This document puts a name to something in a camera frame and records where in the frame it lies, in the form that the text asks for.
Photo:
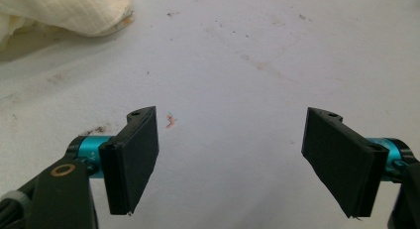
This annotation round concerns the cream waffle cloth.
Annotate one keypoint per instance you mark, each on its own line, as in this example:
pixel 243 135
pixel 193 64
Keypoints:
pixel 66 14

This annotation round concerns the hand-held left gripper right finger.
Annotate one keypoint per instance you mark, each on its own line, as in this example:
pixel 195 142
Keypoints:
pixel 340 156

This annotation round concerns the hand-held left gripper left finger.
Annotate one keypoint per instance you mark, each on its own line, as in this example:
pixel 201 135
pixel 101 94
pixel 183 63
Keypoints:
pixel 132 163

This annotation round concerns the white foam mat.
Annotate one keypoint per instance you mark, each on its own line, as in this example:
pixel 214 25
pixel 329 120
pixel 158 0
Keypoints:
pixel 231 73

